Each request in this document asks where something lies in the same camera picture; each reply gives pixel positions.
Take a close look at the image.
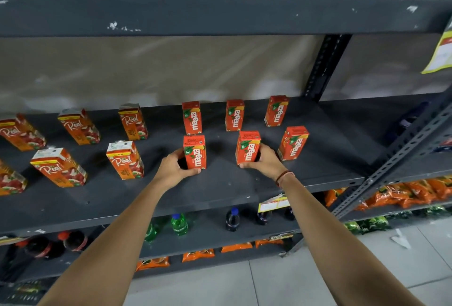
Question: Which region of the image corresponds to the person's left hand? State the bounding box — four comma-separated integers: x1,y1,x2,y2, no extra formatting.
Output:
153,149,202,191

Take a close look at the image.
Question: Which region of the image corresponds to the person's right hand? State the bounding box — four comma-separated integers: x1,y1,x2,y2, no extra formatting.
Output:
239,143,289,184

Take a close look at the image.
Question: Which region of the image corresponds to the red mango drink box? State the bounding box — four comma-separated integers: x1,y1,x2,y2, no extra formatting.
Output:
235,131,262,166
183,134,207,170

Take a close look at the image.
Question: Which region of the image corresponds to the person's left forearm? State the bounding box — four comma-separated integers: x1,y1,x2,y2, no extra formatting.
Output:
37,177,170,306

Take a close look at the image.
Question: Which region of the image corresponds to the person's right forearm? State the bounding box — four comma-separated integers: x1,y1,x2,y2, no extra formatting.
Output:
277,172,426,306

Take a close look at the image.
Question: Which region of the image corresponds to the red thread wristband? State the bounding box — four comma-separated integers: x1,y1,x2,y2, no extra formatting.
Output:
275,170,296,187

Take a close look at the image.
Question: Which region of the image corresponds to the yellow white shelf tag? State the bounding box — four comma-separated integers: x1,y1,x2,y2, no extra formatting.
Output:
257,194,291,214

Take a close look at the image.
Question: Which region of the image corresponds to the green soda bottle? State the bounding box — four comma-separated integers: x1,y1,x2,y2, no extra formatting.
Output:
171,213,189,237
144,222,158,243

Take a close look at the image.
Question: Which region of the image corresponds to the group of red juice cartons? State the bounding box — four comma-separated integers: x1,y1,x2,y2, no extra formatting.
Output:
182,95,310,162

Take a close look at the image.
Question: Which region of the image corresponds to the group of orange white cartons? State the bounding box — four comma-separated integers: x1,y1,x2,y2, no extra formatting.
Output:
0,103,148,197

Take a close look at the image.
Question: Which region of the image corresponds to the orange snack packet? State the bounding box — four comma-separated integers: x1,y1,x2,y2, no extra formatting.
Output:
136,257,170,272
221,242,253,254
182,249,215,263
254,238,284,248

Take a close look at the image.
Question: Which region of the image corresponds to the beige plastic backing sheet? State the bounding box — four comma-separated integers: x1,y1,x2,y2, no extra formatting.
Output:
0,35,325,114

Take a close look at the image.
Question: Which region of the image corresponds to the row of green snack bags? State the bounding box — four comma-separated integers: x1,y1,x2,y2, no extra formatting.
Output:
344,205,452,235

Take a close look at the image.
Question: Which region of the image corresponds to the red capped cola bottle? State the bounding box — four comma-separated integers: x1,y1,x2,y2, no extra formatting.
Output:
16,235,66,260
57,230,89,253

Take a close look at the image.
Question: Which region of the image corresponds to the grey metal shelving rack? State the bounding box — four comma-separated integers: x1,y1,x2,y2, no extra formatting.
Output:
0,0,452,306

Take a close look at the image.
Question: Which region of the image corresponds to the row of orange snack bags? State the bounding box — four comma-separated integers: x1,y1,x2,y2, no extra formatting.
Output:
324,176,452,212

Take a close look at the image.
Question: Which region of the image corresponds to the white paper scrap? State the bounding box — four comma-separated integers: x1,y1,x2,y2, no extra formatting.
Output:
390,228,412,250

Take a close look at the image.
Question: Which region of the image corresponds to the pile of dark packets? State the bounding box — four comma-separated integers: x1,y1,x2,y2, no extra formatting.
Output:
0,280,48,306

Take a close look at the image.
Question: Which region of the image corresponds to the yellow hanging paper tag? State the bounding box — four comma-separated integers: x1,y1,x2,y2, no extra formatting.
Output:
422,20,452,75

